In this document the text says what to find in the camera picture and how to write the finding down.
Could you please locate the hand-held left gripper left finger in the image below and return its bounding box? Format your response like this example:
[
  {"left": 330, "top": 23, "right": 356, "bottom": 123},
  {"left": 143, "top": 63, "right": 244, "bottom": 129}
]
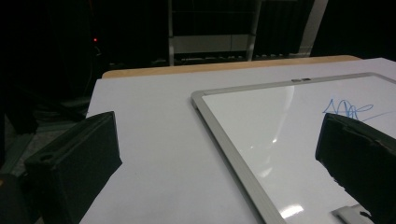
[{"left": 23, "top": 111, "right": 123, "bottom": 224}]

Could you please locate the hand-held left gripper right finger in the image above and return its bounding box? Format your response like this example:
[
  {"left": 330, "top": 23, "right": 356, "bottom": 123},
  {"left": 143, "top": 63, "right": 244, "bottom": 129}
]
[{"left": 315, "top": 113, "right": 396, "bottom": 224}]

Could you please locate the whiteboard with grey metal frame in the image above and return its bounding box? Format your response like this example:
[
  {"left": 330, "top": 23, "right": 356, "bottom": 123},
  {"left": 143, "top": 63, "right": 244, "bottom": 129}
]
[{"left": 191, "top": 72, "right": 396, "bottom": 224}]

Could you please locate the white table cover sheet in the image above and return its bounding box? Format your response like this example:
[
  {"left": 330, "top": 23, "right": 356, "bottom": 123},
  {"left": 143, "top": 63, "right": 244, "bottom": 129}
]
[{"left": 78, "top": 57, "right": 396, "bottom": 224}]

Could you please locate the grey metal shelf rack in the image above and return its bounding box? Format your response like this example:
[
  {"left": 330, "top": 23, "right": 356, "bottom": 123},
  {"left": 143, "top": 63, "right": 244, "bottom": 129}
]
[{"left": 167, "top": 0, "right": 264, "bottom": 67}]

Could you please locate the pale metal stand post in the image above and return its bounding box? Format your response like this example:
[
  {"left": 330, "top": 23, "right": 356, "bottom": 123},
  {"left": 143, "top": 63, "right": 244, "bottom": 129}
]
[{"left": 297, "top": 0, "right": 330, "bottom": 59}]

